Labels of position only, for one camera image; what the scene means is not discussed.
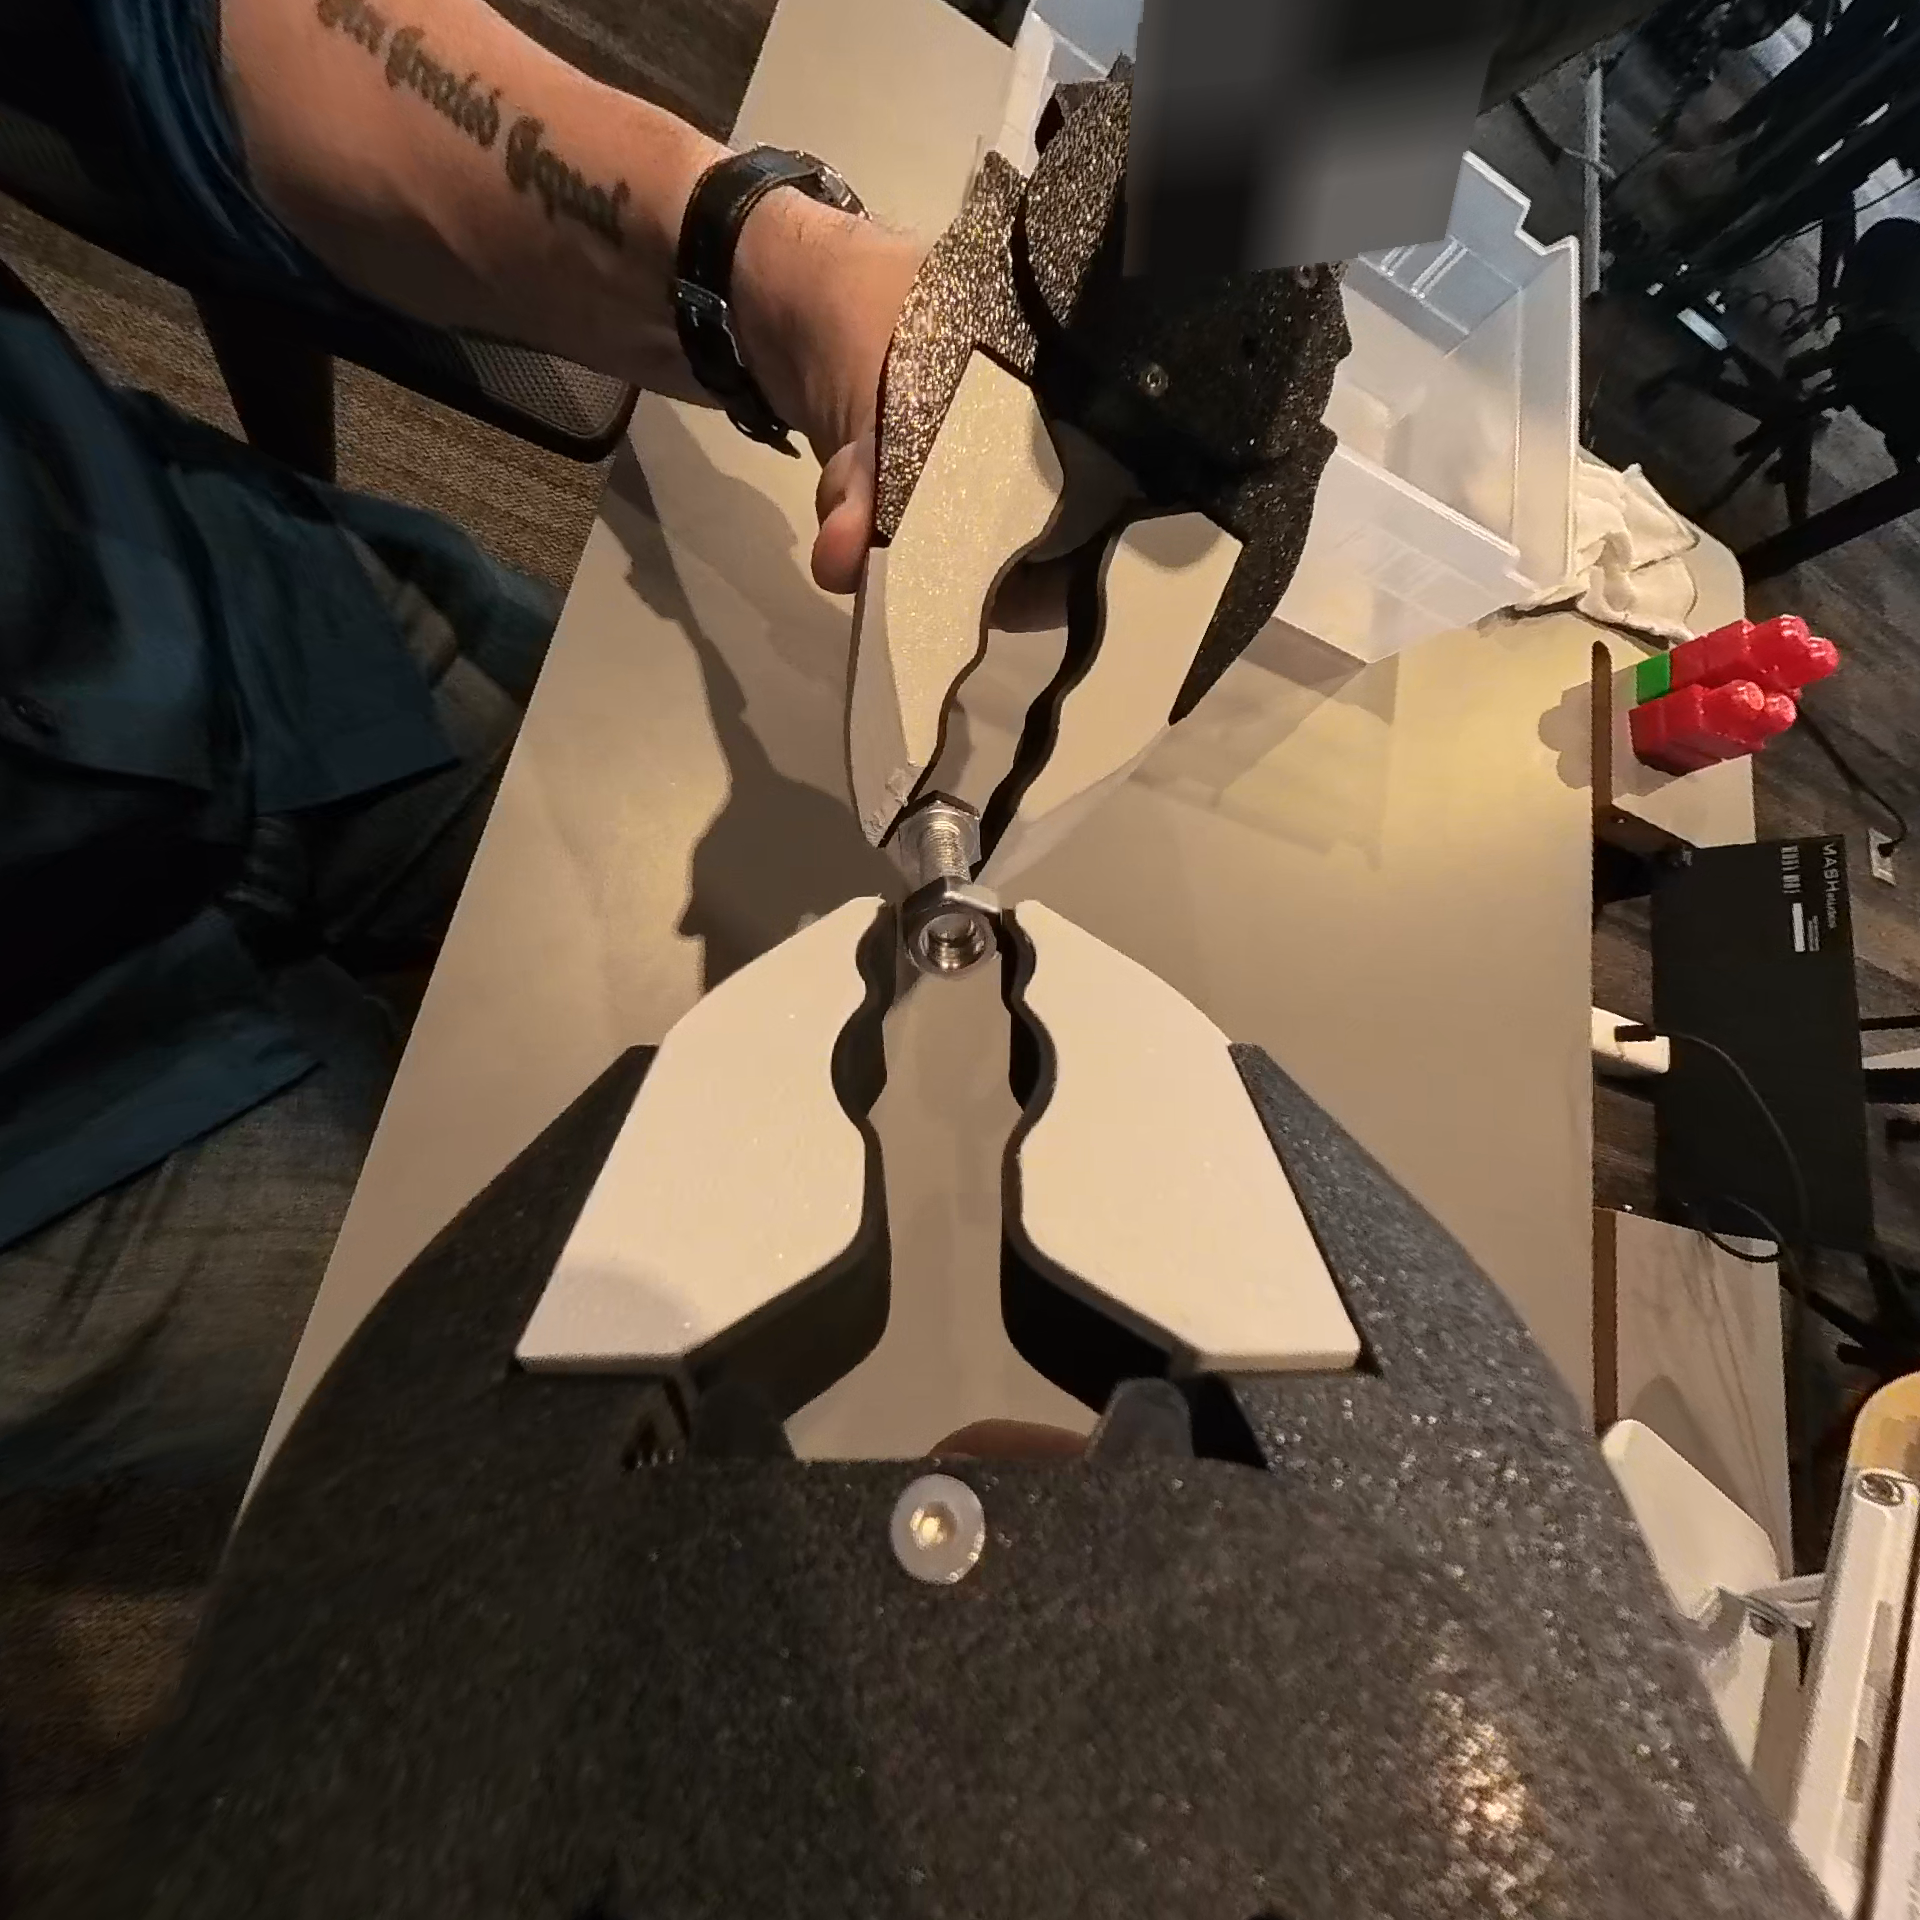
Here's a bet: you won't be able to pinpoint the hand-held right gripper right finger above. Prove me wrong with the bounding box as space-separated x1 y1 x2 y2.
1002 897 1369 1379

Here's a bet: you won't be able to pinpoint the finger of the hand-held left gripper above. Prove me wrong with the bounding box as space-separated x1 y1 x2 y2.
974 511 1211 889
844 353 1071 850

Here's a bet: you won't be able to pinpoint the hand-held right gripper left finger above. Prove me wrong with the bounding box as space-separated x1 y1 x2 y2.
513 894 902 1374

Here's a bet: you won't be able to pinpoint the steel hex bolt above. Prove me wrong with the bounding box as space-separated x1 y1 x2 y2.
892 792 988 890

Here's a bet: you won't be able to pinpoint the clear divided plastic bin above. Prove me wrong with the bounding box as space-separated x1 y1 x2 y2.
990 0 1585 670

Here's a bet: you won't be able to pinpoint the steel hex nut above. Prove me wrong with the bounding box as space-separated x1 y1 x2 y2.
896 883 1005 984

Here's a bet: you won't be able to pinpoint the person's left hand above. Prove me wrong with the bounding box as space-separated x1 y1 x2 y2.
735 216 1121 632

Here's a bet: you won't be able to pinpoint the black wrist watch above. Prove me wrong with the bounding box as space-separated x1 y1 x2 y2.
671 145 873 461

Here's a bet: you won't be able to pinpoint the white cloth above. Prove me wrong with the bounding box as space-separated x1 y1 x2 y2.
1506 457 1705 632

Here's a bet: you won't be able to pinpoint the person's black office chair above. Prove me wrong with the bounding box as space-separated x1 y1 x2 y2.
194 285 633 482

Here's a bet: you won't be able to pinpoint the brown thin board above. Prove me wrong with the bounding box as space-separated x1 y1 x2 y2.
1590 636 1760 859

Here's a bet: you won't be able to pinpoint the red toy block stack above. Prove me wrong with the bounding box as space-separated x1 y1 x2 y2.
1626 614 1840 775

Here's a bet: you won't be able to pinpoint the black printed box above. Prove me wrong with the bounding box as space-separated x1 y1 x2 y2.
1650 833 1879 1255

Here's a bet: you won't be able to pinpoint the person's grey jeans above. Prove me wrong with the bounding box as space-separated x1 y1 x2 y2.
0 601 520 1803

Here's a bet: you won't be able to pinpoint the person's blue shirt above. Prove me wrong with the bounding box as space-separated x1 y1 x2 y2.
0 0 558 1248

